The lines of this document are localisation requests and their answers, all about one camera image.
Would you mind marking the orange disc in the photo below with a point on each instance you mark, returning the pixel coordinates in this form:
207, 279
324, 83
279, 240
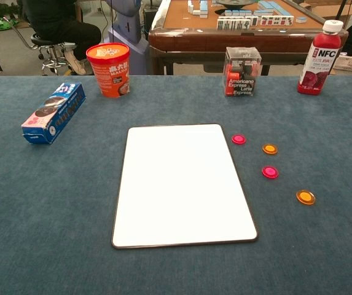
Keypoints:
269, 149
305, 197

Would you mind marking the white magnetic board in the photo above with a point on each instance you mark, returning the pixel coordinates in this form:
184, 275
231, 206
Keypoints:
182, 184

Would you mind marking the clear coffee capsule box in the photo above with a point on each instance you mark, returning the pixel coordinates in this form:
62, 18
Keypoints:
241, 72

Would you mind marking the orange instant noodle cup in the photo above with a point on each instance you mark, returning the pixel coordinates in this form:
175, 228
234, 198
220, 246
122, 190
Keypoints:
109, 70

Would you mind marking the brown mahjong table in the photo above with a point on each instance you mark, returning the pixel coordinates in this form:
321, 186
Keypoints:
194, 40

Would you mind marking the blue cookie box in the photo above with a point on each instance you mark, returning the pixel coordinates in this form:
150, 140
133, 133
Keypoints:
53, 113

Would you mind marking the blue grey machine base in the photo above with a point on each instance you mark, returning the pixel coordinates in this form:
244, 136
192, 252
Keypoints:
126, 24

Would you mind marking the green print mahjong tile row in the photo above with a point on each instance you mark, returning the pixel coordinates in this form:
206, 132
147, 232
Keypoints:
234, 24

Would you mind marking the stacked blue mahjong tiles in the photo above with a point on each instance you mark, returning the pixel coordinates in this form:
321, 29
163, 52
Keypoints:
197, 7

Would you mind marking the blue mahjong tile row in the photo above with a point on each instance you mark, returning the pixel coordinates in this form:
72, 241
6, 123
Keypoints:
246, 13
271, 4

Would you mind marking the dark mahjong table centre dish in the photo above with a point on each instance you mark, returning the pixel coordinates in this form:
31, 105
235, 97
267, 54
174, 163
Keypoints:
235, 3

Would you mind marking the red print mahjong tile row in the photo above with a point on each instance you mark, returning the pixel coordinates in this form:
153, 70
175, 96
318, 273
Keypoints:
272, 21

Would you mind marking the chrome swivel stool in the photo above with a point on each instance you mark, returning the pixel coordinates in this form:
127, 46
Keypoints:
45, 40

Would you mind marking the red juice bottle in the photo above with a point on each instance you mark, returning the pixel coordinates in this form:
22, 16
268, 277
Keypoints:
320, 58

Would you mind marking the seated person in black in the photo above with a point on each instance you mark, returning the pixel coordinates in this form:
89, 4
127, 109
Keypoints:
56, 18

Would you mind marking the single blue mahjong tile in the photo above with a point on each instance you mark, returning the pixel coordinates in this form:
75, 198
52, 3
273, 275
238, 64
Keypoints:
300, 20

